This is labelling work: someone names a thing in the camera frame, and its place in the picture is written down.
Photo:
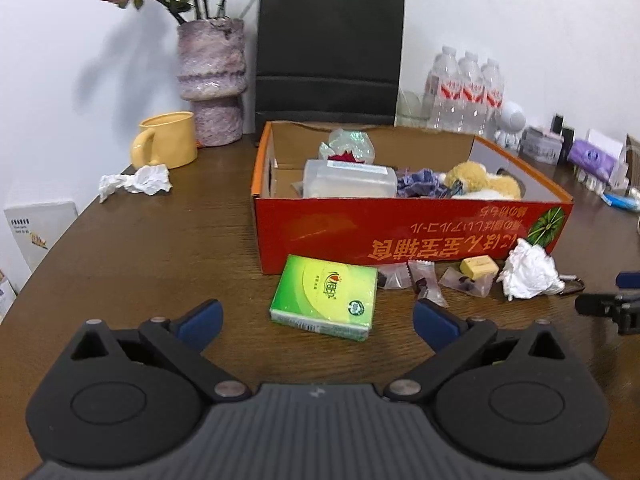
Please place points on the left water bottle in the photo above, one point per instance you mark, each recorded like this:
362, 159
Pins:
443, 91

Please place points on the clear bag with black parts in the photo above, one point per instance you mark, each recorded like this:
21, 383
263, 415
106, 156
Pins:
475, 287

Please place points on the white and tan plush toy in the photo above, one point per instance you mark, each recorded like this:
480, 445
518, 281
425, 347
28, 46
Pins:
476, 183

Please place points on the right water bottle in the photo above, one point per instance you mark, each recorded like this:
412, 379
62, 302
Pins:
493, 95

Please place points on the purple knitted drawstring pouch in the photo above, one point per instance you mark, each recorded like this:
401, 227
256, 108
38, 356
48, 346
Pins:
423, 183

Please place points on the water bottle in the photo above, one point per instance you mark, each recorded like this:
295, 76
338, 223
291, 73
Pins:
471, 108
493, 95
443, 91

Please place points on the middle water bottle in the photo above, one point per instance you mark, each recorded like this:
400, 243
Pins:
471, 108

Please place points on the green tissue pack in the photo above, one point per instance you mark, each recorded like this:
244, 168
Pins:
326, 297

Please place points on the red cardboard pumpkin box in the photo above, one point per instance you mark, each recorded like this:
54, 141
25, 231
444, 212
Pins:
370, 231

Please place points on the clear small bag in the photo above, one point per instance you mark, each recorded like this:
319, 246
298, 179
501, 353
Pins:
425, 282
394, 276

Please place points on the blue tube on table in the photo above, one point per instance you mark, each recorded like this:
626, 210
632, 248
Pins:
628, 203

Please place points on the white booklet at left edge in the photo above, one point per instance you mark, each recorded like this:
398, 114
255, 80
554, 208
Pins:
37, 227

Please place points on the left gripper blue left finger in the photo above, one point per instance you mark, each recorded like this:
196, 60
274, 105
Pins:
200, 326

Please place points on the iridescent plastic bag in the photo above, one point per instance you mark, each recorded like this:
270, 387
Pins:
355, 141

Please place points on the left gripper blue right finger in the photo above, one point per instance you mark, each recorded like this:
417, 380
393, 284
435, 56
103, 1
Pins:
435, 325

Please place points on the black paper shopping bag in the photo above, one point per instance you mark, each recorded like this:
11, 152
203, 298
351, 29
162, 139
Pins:
328, 61

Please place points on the small yellow eraser block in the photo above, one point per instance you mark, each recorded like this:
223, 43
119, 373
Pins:
477, 267

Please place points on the purple textured vase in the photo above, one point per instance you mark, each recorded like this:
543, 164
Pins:
212, 77

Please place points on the yellow ceramic mug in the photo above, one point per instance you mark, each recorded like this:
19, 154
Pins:
166, 139

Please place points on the small grey tin box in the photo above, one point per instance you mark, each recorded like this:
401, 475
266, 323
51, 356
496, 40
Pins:
541, 145

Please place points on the purple wet wipes pack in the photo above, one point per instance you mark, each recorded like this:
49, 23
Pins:
592, 160

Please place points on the white tissue ball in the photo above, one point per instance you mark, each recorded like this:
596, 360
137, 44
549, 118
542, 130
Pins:
529, 272

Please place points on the red paper flower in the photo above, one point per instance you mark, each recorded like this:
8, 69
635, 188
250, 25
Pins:
345, 157

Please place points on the crumpled white paper by mug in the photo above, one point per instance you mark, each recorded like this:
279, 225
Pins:
147, 180

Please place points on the small white robot figurine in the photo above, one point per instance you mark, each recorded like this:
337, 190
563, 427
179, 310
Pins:
510, 121

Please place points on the clear glass cup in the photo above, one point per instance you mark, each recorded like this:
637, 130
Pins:
413, 109

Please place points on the translucent plastic storage box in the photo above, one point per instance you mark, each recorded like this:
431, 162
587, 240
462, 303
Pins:
334, 179

